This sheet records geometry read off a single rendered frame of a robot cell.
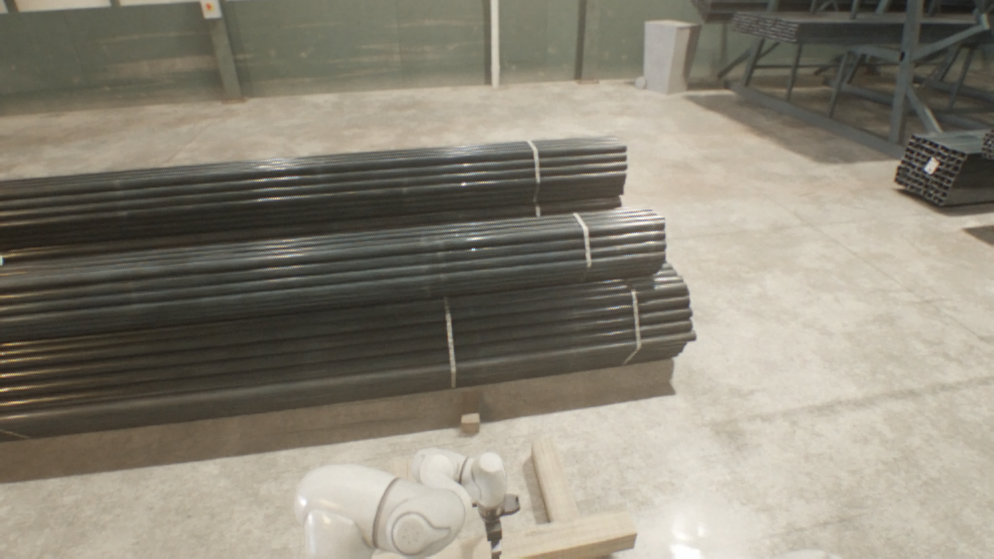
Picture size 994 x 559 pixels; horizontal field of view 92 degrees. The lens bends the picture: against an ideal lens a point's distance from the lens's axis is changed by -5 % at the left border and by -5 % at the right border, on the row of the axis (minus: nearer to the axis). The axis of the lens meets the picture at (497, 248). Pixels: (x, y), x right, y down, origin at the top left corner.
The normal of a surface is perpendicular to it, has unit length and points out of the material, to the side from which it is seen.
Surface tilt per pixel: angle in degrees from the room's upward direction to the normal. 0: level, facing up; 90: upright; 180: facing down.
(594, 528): 0
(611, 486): 0
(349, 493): 20
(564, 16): 90
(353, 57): 90
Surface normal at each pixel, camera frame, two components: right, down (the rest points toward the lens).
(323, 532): -0.24, -0.30
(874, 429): -0.01, -0.87
